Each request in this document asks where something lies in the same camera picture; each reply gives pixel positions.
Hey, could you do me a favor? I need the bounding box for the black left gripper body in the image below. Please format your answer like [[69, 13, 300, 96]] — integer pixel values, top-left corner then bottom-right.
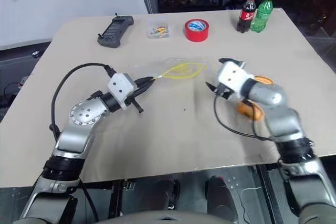
[[125, 81, 144, 115]]

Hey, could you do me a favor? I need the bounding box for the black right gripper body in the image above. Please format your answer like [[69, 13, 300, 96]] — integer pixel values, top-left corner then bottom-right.
[[213, 83, 235, 102]]

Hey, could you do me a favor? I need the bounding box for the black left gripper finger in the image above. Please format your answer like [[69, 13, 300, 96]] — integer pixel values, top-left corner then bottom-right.
[[135, 78, 158, 97], [134, 76, 156, 88]]

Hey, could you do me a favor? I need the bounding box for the clear plastic bag yellow zip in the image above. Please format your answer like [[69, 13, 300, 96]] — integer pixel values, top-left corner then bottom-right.
[[130, 55, 212, 84]]

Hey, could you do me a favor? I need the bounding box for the orange round snack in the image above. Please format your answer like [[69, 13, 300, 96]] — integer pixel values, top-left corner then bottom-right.
[[237, 101, 264, 123]]

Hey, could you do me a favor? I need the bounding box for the red tape roll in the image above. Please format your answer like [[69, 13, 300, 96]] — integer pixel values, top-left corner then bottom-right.
[[183, 18, 211, 43]]

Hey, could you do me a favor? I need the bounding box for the cola bottle red cap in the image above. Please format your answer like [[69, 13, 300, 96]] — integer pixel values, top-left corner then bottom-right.
[[236, 0, 258, 34]]

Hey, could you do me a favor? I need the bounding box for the clear box of colourful bits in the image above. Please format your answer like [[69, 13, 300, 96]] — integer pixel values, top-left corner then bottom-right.
[[145, 20, 176, 40]]

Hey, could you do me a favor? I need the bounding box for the green soda bottle yellow cap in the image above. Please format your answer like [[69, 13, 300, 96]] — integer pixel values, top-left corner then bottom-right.
[[249, 0, 276, 34]]

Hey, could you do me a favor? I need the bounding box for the black handheld remote controller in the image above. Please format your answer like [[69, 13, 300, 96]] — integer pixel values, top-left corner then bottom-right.
[[97, 13, 135, 49]]

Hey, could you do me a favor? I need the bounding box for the dark rounded shape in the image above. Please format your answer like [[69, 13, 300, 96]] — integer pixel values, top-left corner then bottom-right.
[[205, 175, 238, 221], [153, 178, 182, 210]]

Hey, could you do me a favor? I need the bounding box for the black table leg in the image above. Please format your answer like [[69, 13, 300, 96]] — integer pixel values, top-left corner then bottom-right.
[[109, 178, 136, 224]]

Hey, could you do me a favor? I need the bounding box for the grey robot torso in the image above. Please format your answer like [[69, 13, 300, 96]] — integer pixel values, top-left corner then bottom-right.
[[90, 209, 253, 224]]

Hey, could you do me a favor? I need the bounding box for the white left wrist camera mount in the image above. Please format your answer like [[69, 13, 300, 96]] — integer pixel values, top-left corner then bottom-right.
[[106, 72, 139, 111]]

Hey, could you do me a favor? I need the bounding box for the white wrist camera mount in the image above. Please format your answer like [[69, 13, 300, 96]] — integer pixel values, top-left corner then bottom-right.
[[214, 61, 255, 102], [106, 72, 139, 111]]

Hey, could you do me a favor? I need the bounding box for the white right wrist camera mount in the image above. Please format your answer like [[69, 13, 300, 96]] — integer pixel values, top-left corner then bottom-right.
[[214, 61, 255, 102]]

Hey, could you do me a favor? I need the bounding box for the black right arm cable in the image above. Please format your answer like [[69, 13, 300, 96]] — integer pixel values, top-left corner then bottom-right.
[[213, 95, 276, 141]]

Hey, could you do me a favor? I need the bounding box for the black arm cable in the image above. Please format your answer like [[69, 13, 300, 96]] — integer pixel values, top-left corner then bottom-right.
[[213, 95, 276, 141], [49, 62, 117, 141]]

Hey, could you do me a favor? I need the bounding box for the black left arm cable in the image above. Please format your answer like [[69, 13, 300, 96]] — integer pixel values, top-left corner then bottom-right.
[[49, 62, 117, 141]]

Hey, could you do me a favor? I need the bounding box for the thin white floor cable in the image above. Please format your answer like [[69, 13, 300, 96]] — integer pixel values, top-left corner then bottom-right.
[[239, 186, 263, 221]]

